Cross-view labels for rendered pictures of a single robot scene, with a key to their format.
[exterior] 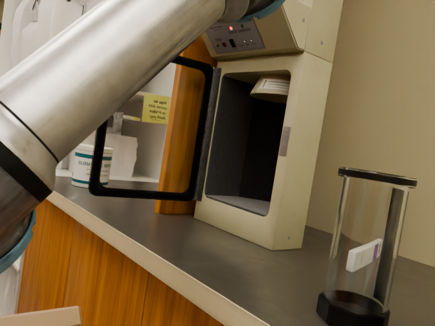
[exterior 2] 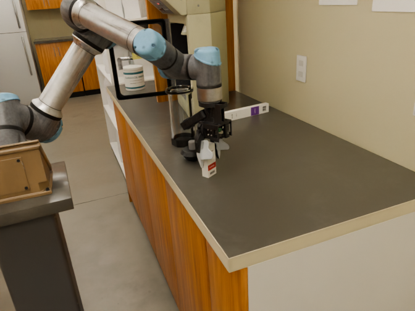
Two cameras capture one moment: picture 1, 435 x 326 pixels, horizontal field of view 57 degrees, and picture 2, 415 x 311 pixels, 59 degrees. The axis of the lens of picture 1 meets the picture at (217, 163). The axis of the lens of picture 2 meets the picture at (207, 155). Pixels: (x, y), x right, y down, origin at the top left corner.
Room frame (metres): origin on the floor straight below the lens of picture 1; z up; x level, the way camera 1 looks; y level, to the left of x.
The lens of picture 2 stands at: (-0.70, -0.78, 1.48)
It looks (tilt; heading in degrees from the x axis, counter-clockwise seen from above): 23 degrees down; 19
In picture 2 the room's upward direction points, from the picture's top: 4 degrees counter-clockwise
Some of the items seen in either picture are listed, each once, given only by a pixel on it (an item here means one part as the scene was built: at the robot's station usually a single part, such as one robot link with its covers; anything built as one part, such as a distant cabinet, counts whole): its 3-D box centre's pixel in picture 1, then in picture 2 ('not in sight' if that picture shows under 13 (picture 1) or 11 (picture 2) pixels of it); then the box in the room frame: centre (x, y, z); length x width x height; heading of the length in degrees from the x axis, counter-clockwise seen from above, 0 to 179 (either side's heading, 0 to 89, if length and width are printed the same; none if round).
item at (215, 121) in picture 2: not in sight; (213, 120); (0.32, -0.45, 1.13); 0.09 x 0.08 x 0.12; 70
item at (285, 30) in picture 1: (243, 30); (163, 4); (1.01, -0.01, 1.46); 0.32 x 0.11 x 0.10; 40
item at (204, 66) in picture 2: not in sight; (207, 66); (0.32, -0.44, 1.29); 0.09 x 0.08 x 0.11; 80
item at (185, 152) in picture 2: not in sight; (192, 149); (0.45, -0.32, 0.97); 0.09 x 0.09 x 0.07
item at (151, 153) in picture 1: (155, 126); (140, 60); (1.08, 0.18, 1.19); 0.30 x 0.01 x 0.40; 122
